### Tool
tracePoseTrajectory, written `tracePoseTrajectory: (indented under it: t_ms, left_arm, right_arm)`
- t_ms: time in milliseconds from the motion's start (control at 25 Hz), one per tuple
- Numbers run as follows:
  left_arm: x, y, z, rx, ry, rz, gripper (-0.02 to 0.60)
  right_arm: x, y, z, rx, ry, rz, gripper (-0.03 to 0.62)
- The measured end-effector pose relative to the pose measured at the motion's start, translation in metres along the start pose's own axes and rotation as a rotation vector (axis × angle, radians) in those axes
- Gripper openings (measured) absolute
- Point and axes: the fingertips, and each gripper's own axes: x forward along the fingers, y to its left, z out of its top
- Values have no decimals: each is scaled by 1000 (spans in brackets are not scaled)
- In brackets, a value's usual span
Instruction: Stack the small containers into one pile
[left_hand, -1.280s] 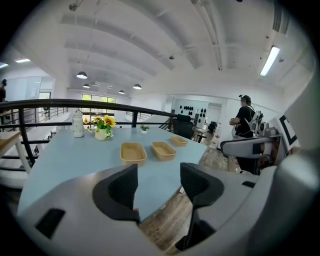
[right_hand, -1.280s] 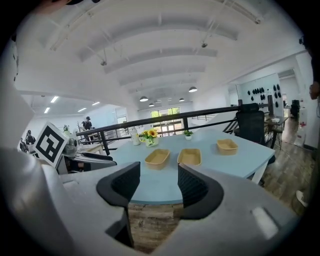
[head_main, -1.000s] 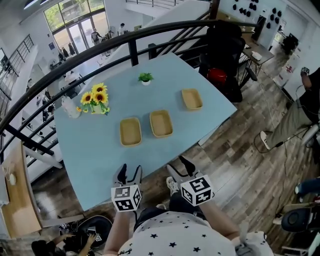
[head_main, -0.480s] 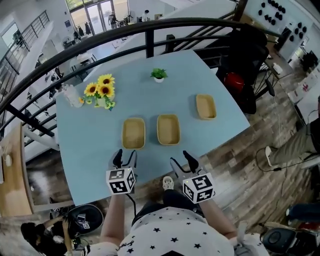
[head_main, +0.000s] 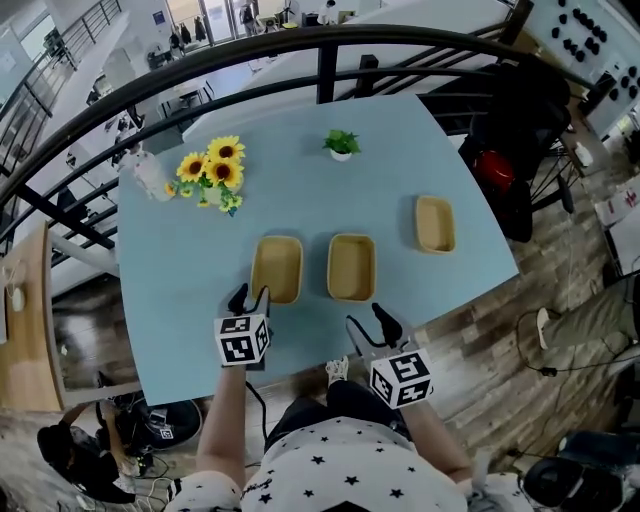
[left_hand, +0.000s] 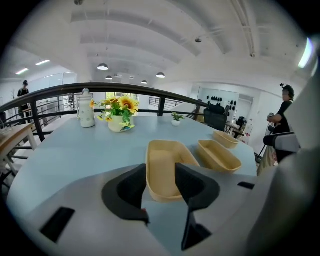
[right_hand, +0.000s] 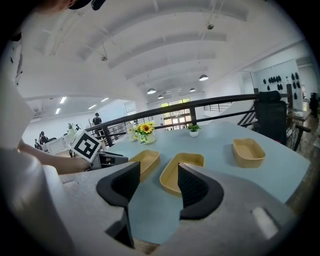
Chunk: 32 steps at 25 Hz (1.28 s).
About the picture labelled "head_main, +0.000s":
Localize red helmet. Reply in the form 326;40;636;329
471;149;517;197

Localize black backpack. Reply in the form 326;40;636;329
36;402;139;505

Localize person's black trousers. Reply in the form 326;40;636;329
263;379;412;451

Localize black metal railing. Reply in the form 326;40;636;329
0;0;591;281

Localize person's left forearm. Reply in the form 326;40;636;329
195;363;251;482

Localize black office chair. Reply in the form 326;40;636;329
457;54;576;245

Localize small tan container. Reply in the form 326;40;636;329
249;235;305;306
326;232;378;304
414;194;457;255

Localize wooden side desk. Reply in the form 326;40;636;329
0;219;67;413

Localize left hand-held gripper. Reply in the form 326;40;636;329
213;282;275;372

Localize black floor cable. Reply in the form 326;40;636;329
514;308;640;375

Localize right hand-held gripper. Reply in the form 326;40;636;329
345;302;435;411

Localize clear glass bottle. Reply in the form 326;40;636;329
118;141;177;203

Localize small green potted plant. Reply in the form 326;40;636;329
321;128;363;163

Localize yellow sunflower bouquet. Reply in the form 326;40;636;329
164;135;248;217

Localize person's star print shirt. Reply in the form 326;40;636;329
164;417;534;512

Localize person's white shoe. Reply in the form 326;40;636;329
325;355;350;387

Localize black and white device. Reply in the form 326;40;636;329
519;428;640;512

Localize person's right forearm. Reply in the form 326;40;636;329
399;394;474;484

